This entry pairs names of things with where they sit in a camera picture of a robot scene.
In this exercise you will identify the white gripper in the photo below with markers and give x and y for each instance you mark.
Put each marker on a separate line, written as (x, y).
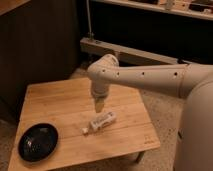
(99, 102)

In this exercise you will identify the white plastic bottle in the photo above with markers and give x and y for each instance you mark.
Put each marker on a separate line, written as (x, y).
(100, 122)

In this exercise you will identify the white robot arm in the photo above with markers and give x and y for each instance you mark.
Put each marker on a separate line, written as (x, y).
(190, 81)

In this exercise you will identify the black ceramic bowl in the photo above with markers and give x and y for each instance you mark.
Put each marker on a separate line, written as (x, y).
(38, 142)

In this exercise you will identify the grey metal beam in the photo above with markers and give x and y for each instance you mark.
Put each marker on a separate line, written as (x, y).
(124, 54)

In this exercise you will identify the wooden table leg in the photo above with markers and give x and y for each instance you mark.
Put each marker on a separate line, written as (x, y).
(139, 157)

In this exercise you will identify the black object on beam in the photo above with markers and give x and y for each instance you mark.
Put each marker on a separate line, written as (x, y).
(180, 61)

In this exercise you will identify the metal vertical pole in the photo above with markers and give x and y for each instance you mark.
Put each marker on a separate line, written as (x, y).
(90, 33)

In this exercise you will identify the wooden shelf board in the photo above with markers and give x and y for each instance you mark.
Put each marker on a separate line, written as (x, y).
(157, 8)

